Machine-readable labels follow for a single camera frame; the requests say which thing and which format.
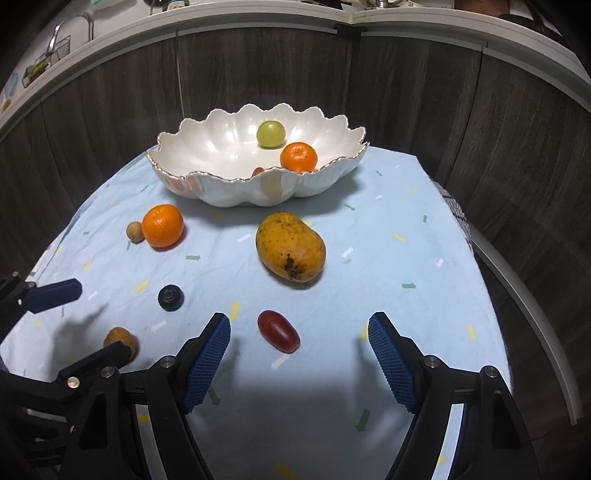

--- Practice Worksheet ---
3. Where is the yellow mango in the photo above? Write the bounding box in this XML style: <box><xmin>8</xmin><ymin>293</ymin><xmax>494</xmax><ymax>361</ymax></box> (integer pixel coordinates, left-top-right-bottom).
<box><xmin>255</xmin><ymin>212</ymin><xmax>327</xmax><ymax>282</ymax></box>

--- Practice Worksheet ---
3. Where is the white scalloped bowl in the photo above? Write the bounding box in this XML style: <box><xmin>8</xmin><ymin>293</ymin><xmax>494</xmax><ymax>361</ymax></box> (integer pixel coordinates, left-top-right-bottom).
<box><xmin>146</xmin><ymin>103</ymin><xmax>370</xmax><ymax>208</ymax></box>

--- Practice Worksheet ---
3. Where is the white kitchen counter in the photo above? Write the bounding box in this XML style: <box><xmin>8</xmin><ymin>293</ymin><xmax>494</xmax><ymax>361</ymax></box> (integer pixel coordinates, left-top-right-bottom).
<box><xmin>0</xmin><ymin>0</ymin><xmax>591</xmax><ymax>134</ymax></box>

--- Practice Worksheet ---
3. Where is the wire sink basket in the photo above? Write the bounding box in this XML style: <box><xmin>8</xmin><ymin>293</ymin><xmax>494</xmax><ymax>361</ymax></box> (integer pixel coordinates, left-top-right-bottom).
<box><xmin>21</xmin><ymin>39</ymin><xmax>72</xmax><ymax>88</ymax></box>

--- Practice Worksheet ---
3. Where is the light blue patterned cloth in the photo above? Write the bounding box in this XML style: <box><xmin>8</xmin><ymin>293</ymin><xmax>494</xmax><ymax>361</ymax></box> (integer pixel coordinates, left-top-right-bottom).
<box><xmin>0</xmin><ymin>145</ymin><xmax>511</xmax><ymax>480</ymax></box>

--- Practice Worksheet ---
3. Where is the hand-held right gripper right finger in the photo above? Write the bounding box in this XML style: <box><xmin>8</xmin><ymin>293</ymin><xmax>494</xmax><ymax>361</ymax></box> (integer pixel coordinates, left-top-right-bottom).
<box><xmin>368</xmin><ymin>311</ymin><xmax>541</xmax><ymax>480</ymax></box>

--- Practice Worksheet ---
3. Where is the round green fruit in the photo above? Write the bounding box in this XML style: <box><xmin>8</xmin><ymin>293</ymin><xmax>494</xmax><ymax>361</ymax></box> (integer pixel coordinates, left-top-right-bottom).
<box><xmin>257</xmin><ymin>120</ymin><xmax>286</xmax><ymax>149</ymax></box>

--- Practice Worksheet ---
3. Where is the orange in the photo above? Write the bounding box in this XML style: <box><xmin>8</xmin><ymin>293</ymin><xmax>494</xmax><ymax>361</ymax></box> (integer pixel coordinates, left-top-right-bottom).
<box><xmin>280</xmin><ymin>142</ymin><xmax>318</xmax><ymax>174</ymax></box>
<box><xmin>141</xmin><ymin>204</ymin><xmax>185</xmax><ymax>248</ymax></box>

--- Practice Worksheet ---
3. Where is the dark wood cabinet front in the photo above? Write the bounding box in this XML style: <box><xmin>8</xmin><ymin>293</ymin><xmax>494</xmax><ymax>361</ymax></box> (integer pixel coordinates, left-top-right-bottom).
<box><xmin>0</xmin><ymin>32</ymin><xmax>591</xmax><ymax>416</ymax></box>

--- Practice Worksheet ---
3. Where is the metal faucet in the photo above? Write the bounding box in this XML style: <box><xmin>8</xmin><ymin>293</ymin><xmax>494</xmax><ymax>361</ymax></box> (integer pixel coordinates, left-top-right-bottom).
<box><xmin>48</xmin><ymin>14</ymin><xmax>95</xmax><ymax>51</ymax></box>

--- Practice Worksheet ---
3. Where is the white plaid cloth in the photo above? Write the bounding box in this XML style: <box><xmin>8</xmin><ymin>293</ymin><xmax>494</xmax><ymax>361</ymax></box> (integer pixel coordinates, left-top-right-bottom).
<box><xmin>434</xmin><ymin>180</ymin><xmax>474</xmax><ymax>250</ymax></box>

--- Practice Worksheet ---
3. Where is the small brown longan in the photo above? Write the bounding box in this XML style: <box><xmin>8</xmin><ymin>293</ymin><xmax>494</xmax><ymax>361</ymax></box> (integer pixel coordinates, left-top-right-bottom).
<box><xmin>103</xmin><ymin>327</ymin><xmax>138</xmax><ymax>363</ymax></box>

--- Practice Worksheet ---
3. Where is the small black round fruit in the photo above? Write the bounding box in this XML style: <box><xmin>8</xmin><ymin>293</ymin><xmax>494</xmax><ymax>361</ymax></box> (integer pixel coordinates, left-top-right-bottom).
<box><xmin>158</xmin><ymin>285</ymin><xmax>184</xmax><ymax>311</ymax></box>

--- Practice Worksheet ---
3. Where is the grey curved rail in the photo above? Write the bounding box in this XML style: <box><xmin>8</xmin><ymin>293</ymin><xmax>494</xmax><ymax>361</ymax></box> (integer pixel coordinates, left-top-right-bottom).
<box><xmin>471</xmin><ymin>235</ymin><xmax>583</xmax><ymax>428</ymax></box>

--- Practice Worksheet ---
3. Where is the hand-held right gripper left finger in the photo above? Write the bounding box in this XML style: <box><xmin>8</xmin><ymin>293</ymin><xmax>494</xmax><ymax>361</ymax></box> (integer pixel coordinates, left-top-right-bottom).
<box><xmin>60</xmin><ymin>312</ymin><xmax>232</xmax><ymax>480</ymax></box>

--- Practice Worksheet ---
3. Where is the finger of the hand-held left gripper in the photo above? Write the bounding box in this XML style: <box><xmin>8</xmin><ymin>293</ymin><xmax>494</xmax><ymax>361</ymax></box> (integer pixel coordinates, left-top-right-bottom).
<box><xmin>0</xmin><ymin>272</ymin><xmax>83</xmax><ymax>333</ymax></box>
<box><xmin>0</xmin><ymin>342</ymin><xmax>133</xmax><ymax>408</ymax></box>

